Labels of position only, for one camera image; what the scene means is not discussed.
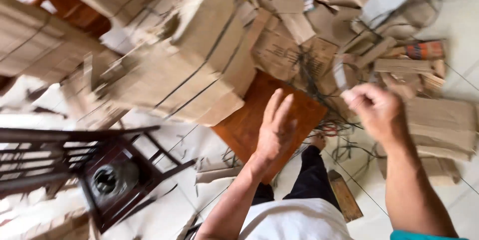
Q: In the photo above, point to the person's right fingers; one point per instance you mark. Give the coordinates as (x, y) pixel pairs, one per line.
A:
(355, 98)

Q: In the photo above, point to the stack of folded cardboard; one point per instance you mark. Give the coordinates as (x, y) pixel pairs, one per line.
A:
(441, 128)

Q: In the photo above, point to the orange printed carton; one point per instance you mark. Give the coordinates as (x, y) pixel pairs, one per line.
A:
(424, 50)

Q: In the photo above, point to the heap of loose cardboard pieces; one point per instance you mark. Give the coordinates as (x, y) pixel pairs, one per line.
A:
(299, 34)

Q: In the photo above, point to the dark wooden chair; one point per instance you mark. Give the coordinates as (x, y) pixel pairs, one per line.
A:
(112, 157)

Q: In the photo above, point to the red rubber band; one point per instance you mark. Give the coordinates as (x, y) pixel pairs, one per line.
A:
(330, 128)

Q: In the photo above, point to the person's black trousers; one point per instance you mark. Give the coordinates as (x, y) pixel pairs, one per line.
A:
(312, 180)

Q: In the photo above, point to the person's right hand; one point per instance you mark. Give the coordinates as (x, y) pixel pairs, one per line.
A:
(381, 114)

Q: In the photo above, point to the reddish-brown wooden furniture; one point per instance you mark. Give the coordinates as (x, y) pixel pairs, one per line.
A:
(71, 8)

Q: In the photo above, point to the brown wooden board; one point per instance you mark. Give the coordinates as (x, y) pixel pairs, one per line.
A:
(243, 128)

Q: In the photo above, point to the person's white shirt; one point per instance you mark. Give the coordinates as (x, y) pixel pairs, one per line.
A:
(295, 221)

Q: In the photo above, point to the black roll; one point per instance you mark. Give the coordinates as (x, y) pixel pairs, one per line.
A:
(105, 181)

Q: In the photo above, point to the cardboard scrap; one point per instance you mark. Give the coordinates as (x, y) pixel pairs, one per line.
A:
(217, 172)

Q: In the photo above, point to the person's bare foot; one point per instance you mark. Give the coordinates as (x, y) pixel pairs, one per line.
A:
(318, 142)

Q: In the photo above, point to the person's left hand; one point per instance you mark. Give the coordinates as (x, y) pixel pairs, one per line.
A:
(275, 135)

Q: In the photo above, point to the teal sleeve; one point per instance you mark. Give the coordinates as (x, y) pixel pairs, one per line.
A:
(423, 236)

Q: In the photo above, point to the small wooden block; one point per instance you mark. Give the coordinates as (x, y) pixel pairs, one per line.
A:
(346, 197)

